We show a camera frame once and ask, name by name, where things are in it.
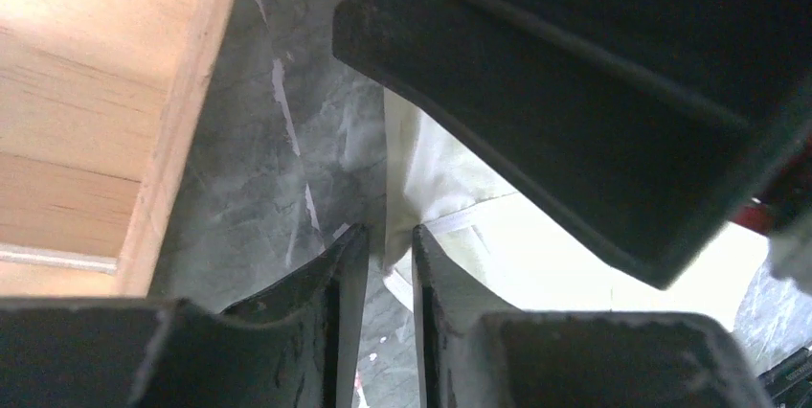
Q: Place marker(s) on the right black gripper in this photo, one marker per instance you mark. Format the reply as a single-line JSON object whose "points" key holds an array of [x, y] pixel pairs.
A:
{"points": [[639, 126]]}

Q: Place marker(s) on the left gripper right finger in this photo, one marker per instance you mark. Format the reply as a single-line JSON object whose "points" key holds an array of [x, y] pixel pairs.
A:
{"points": [[476, 350]]}

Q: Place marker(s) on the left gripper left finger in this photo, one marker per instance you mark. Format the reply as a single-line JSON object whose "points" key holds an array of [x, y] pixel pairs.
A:
{"points": [[293, 344]]}

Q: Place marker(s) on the cream cloth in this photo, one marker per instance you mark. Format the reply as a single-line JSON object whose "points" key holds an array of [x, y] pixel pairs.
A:
{"points": [[510, 246]]}

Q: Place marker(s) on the wooden compartment tray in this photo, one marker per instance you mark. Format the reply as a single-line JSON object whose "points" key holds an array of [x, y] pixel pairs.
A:
{"points": [[99, 103]]}

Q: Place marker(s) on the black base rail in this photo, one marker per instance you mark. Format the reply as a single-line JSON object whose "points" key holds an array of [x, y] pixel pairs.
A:
{"points": [[788, 384]]}

